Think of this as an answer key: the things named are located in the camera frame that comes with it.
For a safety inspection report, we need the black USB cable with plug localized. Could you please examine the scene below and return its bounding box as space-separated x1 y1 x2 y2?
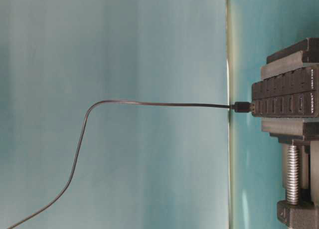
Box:
0 99 255 229

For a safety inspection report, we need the black multiport USB hub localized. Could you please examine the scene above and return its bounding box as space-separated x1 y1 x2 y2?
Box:
252 64 319 118

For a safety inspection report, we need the steel vise lead screw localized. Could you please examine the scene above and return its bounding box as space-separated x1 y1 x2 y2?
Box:
286 145 300 205

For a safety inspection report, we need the black bench vise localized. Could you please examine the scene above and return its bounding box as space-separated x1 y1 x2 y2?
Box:
260 37 319 229

